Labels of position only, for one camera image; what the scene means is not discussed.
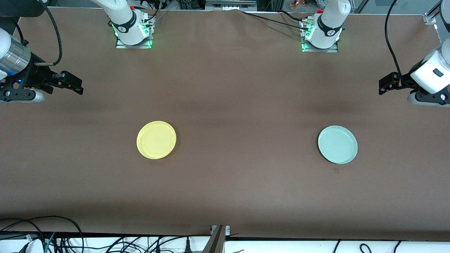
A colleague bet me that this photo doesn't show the pale green round plate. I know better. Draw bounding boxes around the pale green round plate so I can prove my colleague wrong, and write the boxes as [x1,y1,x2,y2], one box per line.
[318,125,358,164]

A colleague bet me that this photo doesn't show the yellow round plate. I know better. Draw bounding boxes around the yellow round plate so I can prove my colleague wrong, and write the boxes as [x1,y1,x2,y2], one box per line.
[136,121,177,160]

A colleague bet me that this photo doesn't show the aluminium corner profile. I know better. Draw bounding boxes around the aluminium corner profile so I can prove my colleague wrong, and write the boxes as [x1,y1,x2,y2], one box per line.
[423,2,442,25]

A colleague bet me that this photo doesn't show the brown table cover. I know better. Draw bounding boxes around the brown table cover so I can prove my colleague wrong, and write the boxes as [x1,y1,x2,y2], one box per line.
[0,7,450,241]

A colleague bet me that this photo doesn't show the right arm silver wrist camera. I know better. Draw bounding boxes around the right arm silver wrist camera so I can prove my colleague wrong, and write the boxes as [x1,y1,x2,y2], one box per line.
[0,88,45,103]

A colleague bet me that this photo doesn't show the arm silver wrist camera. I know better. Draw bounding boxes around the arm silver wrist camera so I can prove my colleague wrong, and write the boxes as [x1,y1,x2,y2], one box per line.
[407,89,450,106]
[0,88,45,103]

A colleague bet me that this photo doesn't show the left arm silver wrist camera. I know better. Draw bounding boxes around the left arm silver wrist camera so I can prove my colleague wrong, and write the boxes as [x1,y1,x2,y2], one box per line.
[407,89,450,106]

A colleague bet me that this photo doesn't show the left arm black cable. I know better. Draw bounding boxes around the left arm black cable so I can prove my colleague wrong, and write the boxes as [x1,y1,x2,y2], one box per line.
[385,0,405,78]

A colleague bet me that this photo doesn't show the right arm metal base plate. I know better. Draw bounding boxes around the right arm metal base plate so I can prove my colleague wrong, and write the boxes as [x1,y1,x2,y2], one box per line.
[116,17,153,49]

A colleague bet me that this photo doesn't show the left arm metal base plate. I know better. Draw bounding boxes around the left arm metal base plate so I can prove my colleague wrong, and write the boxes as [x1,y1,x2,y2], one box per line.
[301,20,339,53]

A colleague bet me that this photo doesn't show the long black base cable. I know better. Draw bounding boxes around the long black base cable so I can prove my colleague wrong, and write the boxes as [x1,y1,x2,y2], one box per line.
[240,10,311,32]

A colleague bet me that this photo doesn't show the large arched black cable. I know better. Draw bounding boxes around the large arched black cable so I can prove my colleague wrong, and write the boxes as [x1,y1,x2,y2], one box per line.
[0,215,84,253]

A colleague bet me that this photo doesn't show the small arched black cable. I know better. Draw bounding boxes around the small arched black cable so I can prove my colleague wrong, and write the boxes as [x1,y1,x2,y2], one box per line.
[0,218,46,253]

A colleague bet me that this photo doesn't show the teal cable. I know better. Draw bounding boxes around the teal cable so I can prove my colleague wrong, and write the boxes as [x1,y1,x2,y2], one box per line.
[45,232,56,253]

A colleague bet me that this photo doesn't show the aluminium background rail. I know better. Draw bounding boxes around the aluminium background rail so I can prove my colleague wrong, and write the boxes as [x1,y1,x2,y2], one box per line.
[205,0,258,11]

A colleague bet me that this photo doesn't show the aluminium frame beam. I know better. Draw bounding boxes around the aluminium frame beam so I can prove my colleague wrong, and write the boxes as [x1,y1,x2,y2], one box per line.
[202,225,231,253]

